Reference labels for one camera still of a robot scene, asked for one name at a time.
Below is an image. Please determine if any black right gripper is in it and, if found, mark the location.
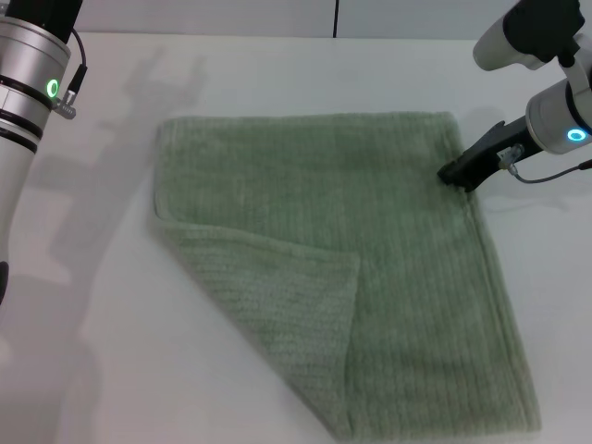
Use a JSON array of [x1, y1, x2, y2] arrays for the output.
[[436, 117, 538, 194]]

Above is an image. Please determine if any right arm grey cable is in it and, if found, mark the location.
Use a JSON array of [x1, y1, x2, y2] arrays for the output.
[[497, 143, 592, 184]]

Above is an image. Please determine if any right wrist camera housing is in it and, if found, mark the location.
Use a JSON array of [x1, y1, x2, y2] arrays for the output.
[[472, 0, 585, 72]]

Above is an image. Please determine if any left arm grey cable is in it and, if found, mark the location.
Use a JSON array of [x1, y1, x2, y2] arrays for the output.
[[53, 28, 89, 120]]

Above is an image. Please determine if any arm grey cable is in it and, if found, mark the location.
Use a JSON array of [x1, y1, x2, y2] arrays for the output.
[[53, 28, 89, 120], [497, 143, 592, 184]]

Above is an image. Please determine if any green ribbed towel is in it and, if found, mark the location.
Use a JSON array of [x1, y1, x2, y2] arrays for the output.
[[150, 110, 543, 441]]

